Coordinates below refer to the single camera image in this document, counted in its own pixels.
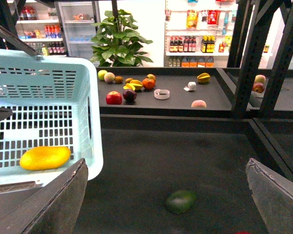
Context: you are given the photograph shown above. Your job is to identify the green apple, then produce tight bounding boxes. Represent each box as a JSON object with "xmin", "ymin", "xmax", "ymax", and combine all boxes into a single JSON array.
[{"xmin": 98, "ymin": 70, "xmax": 107, "ymax": 81}]

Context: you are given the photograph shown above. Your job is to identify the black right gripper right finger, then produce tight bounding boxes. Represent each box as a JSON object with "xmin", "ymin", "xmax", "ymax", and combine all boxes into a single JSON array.
[{"xmin": 246, "ymin": 158, "xmax": 293, "ymax": 234}]

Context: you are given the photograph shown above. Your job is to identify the red apple behind post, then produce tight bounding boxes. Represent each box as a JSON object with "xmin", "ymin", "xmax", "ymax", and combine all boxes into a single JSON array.
[{"xmin": 252, "ymin": 82, "xmax": 265, "ymax": 93}]

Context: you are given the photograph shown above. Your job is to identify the round pale peach fruit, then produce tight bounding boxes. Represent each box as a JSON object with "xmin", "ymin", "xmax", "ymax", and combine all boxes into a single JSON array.
[{"xmin": 104, "ymin": 72, "xmax": 115, "ymax": 83}]

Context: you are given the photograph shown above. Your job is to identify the brown kiwi left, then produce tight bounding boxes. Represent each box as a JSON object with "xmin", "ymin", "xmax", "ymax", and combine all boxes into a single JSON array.
[{"xmin": 114, "ymin": 76, "xmax": 124, "ymax": 84}]

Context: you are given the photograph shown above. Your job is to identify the store shelf with bottles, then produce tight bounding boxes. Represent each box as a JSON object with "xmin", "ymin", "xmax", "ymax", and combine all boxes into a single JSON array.
[{"xmin": 164, "ymin": 0, "xmax": 238, "ymax": 67}]

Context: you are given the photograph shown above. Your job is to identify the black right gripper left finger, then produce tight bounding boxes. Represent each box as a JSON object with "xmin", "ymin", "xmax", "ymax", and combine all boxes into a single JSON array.
[{"xmin": 0, "ymin": 158, "xmax": 88, "ymax": 234}]

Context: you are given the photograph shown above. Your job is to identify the dark purple plum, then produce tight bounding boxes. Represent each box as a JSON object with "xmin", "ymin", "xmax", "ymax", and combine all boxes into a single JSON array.
[{"xmin": 123, "ymin": 89, "xmax": 137, "ymax": 102}]

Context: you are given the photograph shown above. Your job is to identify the red green mango fruit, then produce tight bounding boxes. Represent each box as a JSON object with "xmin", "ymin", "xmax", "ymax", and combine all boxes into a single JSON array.
[{"xmin": 146, "ymin": 74, "xmax": 157, "ymax": 82}]

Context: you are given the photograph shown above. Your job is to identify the left store shelf drinks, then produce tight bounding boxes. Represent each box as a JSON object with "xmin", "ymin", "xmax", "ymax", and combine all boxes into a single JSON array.
[{"xmin": 7, "ymin": 0, "xmax": 67, "ymax": 57}]

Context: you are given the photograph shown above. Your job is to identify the pink peach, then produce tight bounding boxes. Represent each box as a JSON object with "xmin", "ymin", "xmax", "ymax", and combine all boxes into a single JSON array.
[{"xmin": 191, "ymin": 100, "xmax": 207, "ymax": 108}]

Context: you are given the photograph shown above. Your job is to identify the brown basket handle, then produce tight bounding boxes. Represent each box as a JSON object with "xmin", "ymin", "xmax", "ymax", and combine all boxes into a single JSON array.
[{"xmin": 0, "ymin": 26, "xmax": 39, "ymax": 57}]

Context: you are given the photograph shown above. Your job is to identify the black metal post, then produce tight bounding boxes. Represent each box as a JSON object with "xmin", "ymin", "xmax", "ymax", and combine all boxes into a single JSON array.
[{"xmin": 231, "ymin": 0, "xmax": 274, "ymax": 118}]

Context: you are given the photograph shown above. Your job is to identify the yellow starfruit near persimmon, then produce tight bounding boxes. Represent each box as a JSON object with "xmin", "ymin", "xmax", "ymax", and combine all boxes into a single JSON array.
[{"xmin": 123, "ymin": 80, "xmax": 143, "ymax": 91}]

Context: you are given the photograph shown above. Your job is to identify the orange persimmon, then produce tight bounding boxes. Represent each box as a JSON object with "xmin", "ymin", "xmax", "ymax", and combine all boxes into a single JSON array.
[{"xmin": 142, "ymin": 78, "xmax": 155, "ymax": 90}]

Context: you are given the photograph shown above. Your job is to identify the green avocado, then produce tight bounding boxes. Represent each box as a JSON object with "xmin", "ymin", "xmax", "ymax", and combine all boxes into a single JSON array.
[{"xmin": 166, "ymin": 190, "xmax": 197, "ymax": 214}]

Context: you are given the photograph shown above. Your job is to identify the green potted plant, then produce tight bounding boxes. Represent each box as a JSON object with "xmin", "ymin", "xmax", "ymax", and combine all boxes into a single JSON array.
[{"xmin": 90, "ymin": 9, "xmax": 153, "ymax": 67}]

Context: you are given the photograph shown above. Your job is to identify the clear tape ring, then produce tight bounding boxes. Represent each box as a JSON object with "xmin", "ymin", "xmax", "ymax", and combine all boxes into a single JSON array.
[{"xmin": 153, "ymin": 89, "xmax": 170, "ymax": 100}]

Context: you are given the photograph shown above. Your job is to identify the red apple on shelf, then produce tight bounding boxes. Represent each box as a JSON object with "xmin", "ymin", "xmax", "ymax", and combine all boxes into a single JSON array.
[{"xmin": 105, "ymin": 91, "xmax": 123, "ymax": 105}]

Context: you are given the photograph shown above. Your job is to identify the brown kiwi right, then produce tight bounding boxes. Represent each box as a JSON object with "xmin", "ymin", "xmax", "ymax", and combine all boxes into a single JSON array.
[{"xmin": 125, "ymin": 78, "xmax": 133, "ymax": 83}]

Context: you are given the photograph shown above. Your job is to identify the light blue plastic basket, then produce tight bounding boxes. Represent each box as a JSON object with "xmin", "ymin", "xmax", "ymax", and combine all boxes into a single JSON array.
[{"xmin": 0, "ymin": 49, "xmax": 104, "ymax": 194}]

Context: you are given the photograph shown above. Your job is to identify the glass door fridge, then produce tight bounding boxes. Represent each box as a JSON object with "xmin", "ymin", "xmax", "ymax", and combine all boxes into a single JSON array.
[{"xmin": 56, "ymin": 0, "xmax": 100, "ymax": 60}]

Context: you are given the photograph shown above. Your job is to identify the yellow mango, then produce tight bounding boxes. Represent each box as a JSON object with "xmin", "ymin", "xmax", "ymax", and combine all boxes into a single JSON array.
[{"xmin": 20, "ymin": 146, "xmax": 71, "ymax": 171}]

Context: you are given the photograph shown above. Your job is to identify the brown kiwi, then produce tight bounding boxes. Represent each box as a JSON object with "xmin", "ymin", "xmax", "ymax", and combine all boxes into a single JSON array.
[
  {"xmin": 114, "ymin": 76, "xmax": 124, "ymax": 84},
  {"xmin": 125, "ymin": 78, "xmax": 133, "ymax": 83}
]

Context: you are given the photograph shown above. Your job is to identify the yellow starfruit far right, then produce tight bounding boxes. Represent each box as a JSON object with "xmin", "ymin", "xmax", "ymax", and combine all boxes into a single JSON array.
[{"xmin": 197, "ymin": 73, "xmax": 210, "ymax": 84}]

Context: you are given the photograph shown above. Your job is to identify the red yellow apple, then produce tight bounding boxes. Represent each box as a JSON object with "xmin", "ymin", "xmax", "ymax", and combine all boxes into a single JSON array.
[{"xmin": 234, "ymin": 231, "xmax": 251, "ymax": 234}]

